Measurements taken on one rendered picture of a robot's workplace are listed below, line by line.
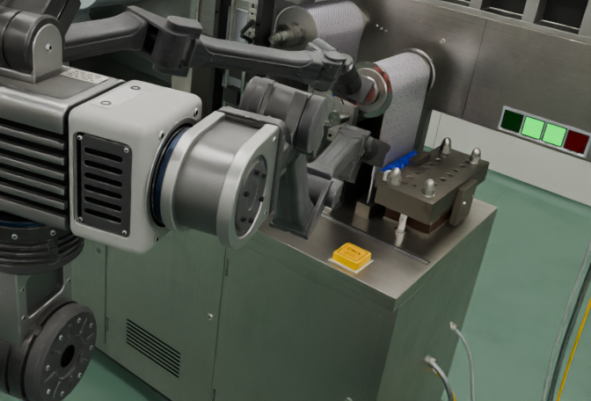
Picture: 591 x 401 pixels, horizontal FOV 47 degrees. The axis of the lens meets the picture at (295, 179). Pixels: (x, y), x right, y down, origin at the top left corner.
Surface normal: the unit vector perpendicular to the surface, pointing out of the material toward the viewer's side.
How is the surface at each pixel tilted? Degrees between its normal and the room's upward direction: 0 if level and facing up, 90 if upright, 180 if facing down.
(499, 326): 0
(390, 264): 0
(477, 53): 90
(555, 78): 90
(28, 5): 44
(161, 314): 90
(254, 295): 90
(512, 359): 0
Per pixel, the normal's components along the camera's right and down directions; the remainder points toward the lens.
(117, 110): 0.13, -0.89
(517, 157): -0.58, 0.29
